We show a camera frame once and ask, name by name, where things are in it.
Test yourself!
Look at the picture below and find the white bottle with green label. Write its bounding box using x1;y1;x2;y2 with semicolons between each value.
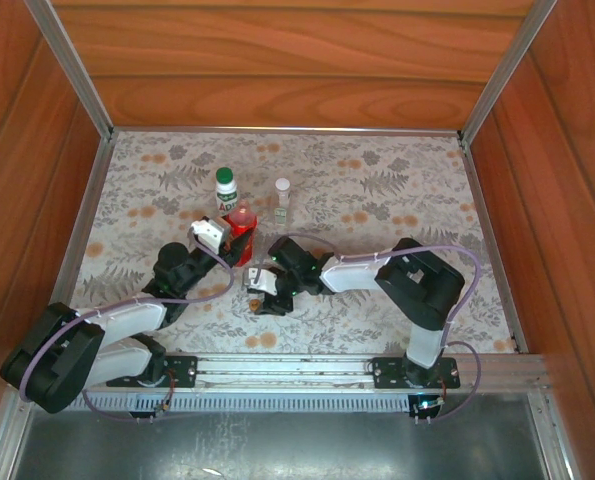
213;178;243;221

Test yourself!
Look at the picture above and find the red label plastic bottle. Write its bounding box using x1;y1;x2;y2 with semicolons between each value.
225;199;259;266

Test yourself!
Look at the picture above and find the small clear plastic bottle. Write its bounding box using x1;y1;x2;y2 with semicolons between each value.
272;188;294;226

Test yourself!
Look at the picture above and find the floral patterned tablecloth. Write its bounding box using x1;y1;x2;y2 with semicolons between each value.
55;130;518;354

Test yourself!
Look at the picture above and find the grey metal sheet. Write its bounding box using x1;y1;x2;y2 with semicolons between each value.
11;407;551;480

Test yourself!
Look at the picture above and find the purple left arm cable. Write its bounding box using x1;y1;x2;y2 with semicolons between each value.
19;229;236;426

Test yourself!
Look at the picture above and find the long aluminium mounting rail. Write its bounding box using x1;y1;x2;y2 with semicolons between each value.
9;351;548;396

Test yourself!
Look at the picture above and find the grey slotted cable duct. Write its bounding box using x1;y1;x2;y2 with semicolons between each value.
26;392;533;415

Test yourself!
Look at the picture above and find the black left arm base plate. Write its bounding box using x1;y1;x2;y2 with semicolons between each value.
105;353;198;389

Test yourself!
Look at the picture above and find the thin red black wire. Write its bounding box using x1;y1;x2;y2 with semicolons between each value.
410;379;449;426
151;367;178;417

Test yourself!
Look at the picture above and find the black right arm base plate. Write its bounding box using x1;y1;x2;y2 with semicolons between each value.
371;355;462;390

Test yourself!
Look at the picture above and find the aluminium frame post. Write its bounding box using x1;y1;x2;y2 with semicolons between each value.
24;0;116;144
457;0;561;144

